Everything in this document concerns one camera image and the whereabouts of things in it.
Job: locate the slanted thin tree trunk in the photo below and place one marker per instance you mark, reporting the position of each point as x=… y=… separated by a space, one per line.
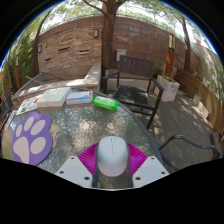
x=187 y=50
x=36 y=50

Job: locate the white flat box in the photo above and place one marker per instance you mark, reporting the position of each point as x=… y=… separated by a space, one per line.
x=43 y=98
x=60 y=96

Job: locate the colourful picture sheet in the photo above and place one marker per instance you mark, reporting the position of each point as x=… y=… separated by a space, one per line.
x=29 y=104

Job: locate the grey wall utility box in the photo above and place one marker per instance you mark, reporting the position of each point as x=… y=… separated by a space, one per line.
x=120 y=54

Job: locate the black slatted metal armchair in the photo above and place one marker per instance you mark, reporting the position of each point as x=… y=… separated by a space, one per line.
x=135 y=68

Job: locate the wooden lamp post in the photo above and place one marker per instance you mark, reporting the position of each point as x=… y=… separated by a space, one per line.
x=170 y=60
x=17 y=75

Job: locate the white computer mouse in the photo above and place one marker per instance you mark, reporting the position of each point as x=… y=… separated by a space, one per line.
x=112 y=156

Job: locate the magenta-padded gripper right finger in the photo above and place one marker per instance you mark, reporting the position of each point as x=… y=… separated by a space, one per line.
x=151 y=170

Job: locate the small white and blue box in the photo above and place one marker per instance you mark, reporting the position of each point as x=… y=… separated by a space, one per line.
x=79 y=98

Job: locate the black mesh-back chair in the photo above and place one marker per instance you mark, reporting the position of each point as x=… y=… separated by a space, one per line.
x=6 y=105

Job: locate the large tree trunk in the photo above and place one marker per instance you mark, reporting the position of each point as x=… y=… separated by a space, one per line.
x=108 y=40

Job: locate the raised stone basin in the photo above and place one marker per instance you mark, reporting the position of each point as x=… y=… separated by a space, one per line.
x=93 y=78

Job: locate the purple paw-shaped mouse pad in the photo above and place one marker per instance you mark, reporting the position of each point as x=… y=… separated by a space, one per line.
x=31 y=140

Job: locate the white square planter box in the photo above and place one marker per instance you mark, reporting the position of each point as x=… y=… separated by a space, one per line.
x=169 y=89

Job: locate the wall lamp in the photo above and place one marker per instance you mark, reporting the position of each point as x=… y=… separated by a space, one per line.
x=96 y=33
x=40 y=48

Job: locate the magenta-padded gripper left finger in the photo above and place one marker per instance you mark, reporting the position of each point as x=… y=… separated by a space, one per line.
x=71 y=170

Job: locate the green wipes pack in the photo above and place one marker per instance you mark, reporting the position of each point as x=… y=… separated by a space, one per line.
x=105 y=103

